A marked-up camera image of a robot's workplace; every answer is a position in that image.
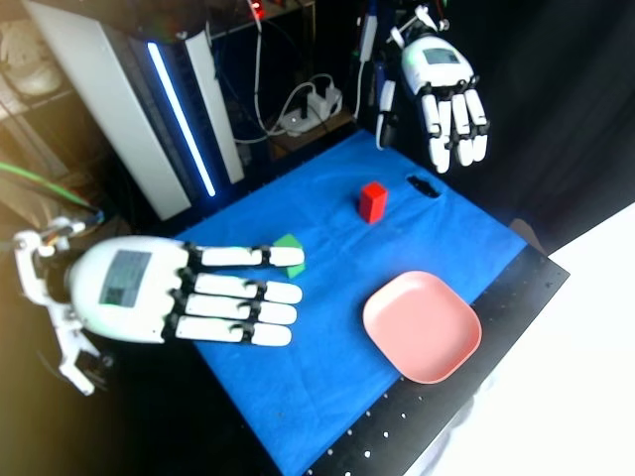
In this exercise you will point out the blue cloth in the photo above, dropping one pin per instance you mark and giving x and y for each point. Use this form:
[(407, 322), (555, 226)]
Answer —
[(322, 347)]

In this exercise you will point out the green block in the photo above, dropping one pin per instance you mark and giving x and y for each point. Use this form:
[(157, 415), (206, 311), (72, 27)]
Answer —
[(293, 270)]

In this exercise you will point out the white power strip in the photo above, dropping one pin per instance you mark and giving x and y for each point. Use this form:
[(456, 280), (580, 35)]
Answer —
[(322, 101)]

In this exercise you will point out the white tower with blue light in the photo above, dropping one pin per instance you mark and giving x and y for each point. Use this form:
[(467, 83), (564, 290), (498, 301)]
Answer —
[(99, 99)]

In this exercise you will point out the pink plate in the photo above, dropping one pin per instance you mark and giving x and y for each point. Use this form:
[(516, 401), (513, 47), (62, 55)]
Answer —
[(421, 327)]

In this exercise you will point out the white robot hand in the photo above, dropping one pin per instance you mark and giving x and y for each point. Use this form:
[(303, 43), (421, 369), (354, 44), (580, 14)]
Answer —
[(436, 57), (124, 282)]

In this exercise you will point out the white plug adapter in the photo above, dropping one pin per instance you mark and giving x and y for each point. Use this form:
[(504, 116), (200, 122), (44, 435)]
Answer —
[(368, 37)]

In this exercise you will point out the white crumpled bag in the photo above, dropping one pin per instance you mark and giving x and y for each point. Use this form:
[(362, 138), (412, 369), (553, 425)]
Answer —
[(30, 64)]

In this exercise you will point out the red block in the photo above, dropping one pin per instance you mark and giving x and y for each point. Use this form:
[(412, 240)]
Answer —
[(373, 203)]

